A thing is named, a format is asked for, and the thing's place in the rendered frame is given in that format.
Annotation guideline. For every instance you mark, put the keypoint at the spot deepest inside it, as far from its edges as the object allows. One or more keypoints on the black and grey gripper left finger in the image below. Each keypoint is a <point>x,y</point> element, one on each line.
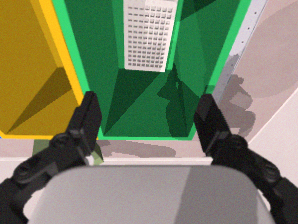
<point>66,150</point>

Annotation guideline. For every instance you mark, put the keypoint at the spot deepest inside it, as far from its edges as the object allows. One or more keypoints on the yellow open bin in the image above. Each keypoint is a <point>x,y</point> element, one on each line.
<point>36,89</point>

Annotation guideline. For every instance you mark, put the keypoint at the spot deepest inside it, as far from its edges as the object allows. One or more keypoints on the white well plate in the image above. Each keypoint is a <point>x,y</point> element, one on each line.
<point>154,18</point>

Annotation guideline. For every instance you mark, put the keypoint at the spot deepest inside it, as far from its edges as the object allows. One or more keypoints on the light grey perforated base plate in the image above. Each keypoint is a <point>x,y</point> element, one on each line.
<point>246,30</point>

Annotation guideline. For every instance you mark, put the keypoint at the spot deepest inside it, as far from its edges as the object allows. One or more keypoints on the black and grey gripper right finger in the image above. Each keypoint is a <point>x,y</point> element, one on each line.
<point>216,139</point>

